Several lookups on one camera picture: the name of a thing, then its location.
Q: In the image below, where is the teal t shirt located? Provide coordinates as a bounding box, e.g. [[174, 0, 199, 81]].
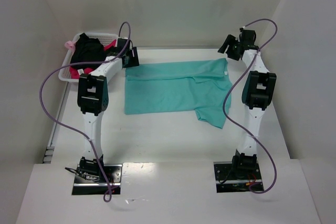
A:
[[124, 58, 232, 129]]

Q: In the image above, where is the light pink cloth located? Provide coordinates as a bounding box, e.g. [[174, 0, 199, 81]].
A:
[[64, 41, 76, 52]]

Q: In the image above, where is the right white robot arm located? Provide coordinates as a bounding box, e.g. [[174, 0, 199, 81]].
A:
[[218, 28, 277, 179]]

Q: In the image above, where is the red pink t shirt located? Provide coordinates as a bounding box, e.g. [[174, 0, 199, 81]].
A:
[[69, 40, 116, 79]]

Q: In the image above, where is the base mounting plate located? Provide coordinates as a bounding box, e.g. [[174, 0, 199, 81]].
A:
[[71, 164, 122, 196], [214, 162, 264, 193]]

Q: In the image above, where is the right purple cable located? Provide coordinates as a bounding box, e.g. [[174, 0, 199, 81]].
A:
[[222, 18, 279, 195]]

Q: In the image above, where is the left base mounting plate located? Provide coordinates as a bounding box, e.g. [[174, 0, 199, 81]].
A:
[[71, 164, 122, 196]]

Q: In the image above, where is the white plastic basket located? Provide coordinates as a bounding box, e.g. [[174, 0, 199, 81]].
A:
[[58, 31, 118, 83]]

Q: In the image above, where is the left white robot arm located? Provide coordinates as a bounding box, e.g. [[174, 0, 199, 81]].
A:
[[77, 38, 139, 182]]

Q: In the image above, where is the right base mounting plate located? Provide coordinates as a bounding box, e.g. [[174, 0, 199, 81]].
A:
[[214, 162, 264, 193]]

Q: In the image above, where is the black t shirt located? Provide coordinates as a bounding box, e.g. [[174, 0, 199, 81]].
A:
[[70, 33, 107, 69]]

